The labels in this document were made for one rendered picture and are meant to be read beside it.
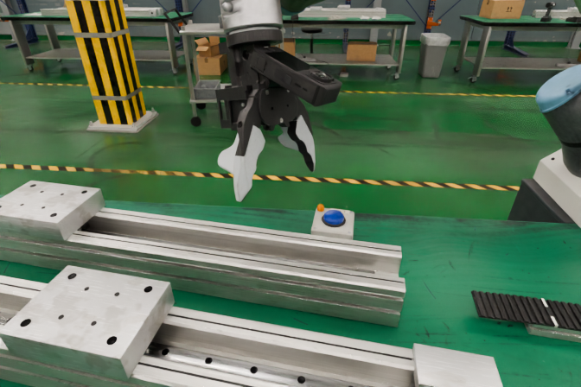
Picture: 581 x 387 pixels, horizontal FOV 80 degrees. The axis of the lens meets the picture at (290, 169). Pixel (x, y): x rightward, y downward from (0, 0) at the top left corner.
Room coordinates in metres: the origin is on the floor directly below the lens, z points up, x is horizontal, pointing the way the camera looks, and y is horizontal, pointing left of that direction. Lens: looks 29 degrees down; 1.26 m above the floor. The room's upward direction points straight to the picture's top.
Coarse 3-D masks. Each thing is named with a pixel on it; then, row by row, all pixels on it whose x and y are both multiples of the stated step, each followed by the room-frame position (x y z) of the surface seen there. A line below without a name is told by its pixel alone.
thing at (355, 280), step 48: (0, 240) 0.50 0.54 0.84; (48, 240) 0.47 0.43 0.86; (96, 240) 0.46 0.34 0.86; (144, 240) 0.46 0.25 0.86; (192, 240) 0.50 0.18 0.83; (240, 240) 0.48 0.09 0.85; (288, 240) 0.46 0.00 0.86; (336, 240) 0.46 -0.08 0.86; (192, 288) 0.42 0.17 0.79; (240, 288) 0.41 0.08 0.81; (288, 288) 0.39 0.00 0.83; (336, 288) 0.38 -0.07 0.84; (384, 288) 0.36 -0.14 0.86
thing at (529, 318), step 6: (516, 300) 0.38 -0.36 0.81; (522, 300) 0.38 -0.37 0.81; (516, 306) 0.37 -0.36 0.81; (522, 306) 0.37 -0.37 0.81; (528, 306) 0.37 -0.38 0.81; (522, 312) 0.36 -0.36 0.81; (528, 312) 0.36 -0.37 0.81; (522, 318) 0.35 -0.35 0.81; (528, 318) 0.35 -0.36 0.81; (534, 318) 0.35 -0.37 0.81; (534, 324) 0.34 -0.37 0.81
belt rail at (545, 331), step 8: (528, 328) 0.35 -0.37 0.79; (536, 328) 0.35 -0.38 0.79; (544, 328) 0.34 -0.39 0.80; (552, 328) 0.34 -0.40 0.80; (560, 328) 0.34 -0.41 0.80; (544, 336) 0.34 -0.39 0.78; (552, 336) 0.34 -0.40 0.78; (560, 336) 0.33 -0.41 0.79; (568, 336) 0.33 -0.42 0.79; (576, 336) 0.33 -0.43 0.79
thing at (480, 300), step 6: (474, 294) 0.39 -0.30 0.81; (480, 294) 0.39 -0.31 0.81; (474, 300) 0.38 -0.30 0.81; (480, 300) 0.38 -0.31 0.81; (486, 300) 0.38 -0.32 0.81; (480, 306) 0.37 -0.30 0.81; (486, 306) 0.37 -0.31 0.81; (480, 312) 0.36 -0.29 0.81; (486, 312) 0.36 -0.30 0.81; (492, 318) 0.35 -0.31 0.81
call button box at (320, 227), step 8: (328, 208) 0.59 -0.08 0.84; (320, 216) 0.56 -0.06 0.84; (344, 216) 0.56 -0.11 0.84; (352, 216) 0.56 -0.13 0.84; (320, 224) 0.54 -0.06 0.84; (328, 224) 0.54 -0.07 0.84; (344, 224) 0.54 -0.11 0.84; (352, 224) 0.54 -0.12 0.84; (312, 232) 0.52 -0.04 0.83; (320, 232) 0.52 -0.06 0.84; (328, 232) 0.52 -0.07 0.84; (336, 232) 0.51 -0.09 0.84; (344, 232) 0.51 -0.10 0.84; (352, 232) 0.51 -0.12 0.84
